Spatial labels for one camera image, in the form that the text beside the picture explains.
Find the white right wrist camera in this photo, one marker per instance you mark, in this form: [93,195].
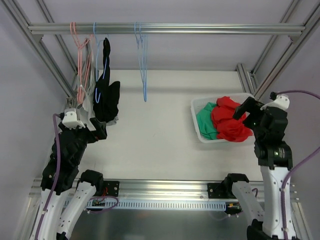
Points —
[278,100]

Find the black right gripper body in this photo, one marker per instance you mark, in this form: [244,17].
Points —
[253,113]

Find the white tank top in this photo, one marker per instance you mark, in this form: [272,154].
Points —
[89,100]

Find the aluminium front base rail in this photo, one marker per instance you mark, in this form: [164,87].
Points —
[163,189]

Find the green tank top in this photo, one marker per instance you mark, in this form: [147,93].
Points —
[205,123]

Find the white plastic basket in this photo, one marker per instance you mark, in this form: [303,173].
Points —
[199,103]

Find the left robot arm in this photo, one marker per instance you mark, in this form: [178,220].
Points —
[53,220]

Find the black tank top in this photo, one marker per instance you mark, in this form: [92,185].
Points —
[108,111]

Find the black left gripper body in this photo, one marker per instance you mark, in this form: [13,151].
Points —
[91,128]

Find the white slotted cable duct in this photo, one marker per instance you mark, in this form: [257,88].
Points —
[134,204]

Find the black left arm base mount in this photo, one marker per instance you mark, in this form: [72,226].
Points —
[110,188]

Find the blue wire hanger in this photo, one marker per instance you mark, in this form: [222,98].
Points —
[144,87]

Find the red tank top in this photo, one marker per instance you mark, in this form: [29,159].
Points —
[227,127]

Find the blue hanger with black top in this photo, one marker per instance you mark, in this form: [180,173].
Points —
[97,62]

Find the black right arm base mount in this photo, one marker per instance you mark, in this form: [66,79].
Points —
[216,191]

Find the pink wire hanger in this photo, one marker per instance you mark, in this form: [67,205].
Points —
[84,63]

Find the blue hanger with red top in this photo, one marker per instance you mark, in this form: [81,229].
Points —
[138,42]

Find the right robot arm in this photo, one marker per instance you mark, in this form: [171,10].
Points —
[273,220]

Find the aluminium frame top rail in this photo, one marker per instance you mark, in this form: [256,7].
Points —
[167,28]

